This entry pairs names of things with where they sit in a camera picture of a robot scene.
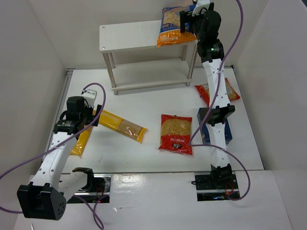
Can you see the white two-tier shelf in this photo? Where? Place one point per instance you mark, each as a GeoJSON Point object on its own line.
{"type": "Point", "coordinates": [117, 38]}

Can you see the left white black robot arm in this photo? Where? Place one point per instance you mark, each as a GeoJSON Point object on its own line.
{"type": "Point", "coordinates": [46, 196]}

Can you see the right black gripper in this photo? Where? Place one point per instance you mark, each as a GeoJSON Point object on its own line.
{"type": "Point", "coordinates": [186, 21]}

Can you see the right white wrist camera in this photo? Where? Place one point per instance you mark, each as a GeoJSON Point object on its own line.
{"type": "Point", "coordinates": [199, 6]}

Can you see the blue Barilla rigatoni box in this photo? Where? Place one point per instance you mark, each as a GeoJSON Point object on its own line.
{"type": "Point", "coordinates": [227, 134]}

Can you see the red fusilli bag back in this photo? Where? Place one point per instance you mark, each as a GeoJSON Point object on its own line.
{"type": "Point", "coordinates": [204, 93]}

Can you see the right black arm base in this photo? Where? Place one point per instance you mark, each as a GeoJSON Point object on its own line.
{"type": "Point", "coordinates": [206, 190]}

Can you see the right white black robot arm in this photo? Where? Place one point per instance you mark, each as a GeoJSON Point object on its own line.
{"type": "Point", "coordinates": [211, 52]}

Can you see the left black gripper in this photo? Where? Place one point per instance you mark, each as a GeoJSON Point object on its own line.
{"type": "Point", "coordinates": [96, 115]}

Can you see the yellow spaghetti pack with label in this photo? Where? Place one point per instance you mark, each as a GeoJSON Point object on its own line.
{"type": "Point", "coordinates": [80, 145]}

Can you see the yellow Pastatime spaghetti pack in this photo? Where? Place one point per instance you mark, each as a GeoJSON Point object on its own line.
{"type": "Point", "coordinates": [122, 126]}

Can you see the red fusilli bag front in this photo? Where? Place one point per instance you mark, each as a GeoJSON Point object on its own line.
{"type": "Point", "coordinates": [175, 134]}

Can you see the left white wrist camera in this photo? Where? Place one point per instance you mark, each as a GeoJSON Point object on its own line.
{"type": "Point", "coordinates": [89, 95]}

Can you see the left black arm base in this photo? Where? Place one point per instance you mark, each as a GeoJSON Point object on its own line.
{"type": "Point", "coordinates": [96, 189]}

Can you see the red fusilli bag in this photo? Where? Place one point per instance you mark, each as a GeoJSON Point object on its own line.
{"type": "Point", "coordinates": [175, 134]}
{"type": "Point", "coordinates": [204, 93]}

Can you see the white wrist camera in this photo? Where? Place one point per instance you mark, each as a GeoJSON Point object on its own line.
{"type": "Point", "coordinates": [199, 6]}
{"type": "Point", "coordinates": [89, 95]}

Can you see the blue orange pasta bag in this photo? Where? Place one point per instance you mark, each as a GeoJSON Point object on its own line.
{"type": "Point", "coordinates": [170, 27]}

